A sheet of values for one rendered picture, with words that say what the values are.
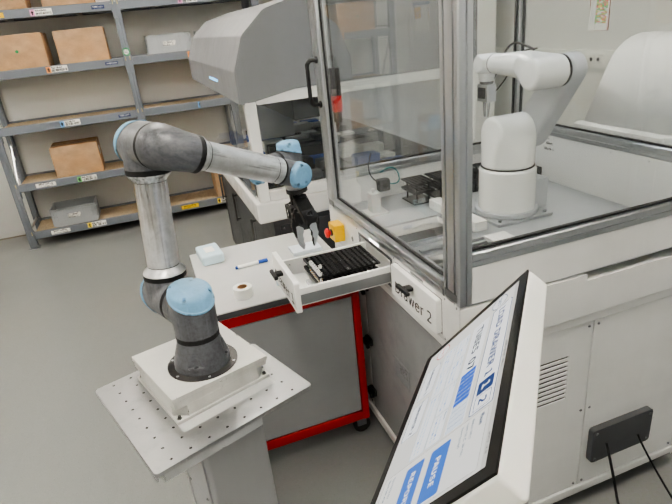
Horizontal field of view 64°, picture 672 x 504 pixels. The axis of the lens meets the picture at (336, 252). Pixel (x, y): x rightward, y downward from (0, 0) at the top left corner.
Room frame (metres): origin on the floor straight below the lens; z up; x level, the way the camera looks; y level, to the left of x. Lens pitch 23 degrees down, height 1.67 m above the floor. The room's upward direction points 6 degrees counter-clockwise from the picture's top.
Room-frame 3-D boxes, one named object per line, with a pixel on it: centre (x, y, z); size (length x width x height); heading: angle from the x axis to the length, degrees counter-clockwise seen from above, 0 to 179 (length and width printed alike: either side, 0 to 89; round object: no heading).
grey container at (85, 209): (4.99, 2.44, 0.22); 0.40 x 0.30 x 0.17; 107
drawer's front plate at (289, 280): (1.64, 0.18, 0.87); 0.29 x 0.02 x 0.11; 18
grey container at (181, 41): (5.34, 1.33, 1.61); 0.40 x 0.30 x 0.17; 107
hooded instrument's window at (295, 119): (3.47, 0.07, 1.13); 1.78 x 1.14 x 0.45; 18
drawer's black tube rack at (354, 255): (1.70, -0.01, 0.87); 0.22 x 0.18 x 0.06; 108
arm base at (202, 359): (1.27, 0.40, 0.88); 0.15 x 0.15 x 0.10
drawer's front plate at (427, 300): (1.44, -0.22, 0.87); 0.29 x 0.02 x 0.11; 18
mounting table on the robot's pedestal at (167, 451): (1.25, 0.42, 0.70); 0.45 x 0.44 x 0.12; 127
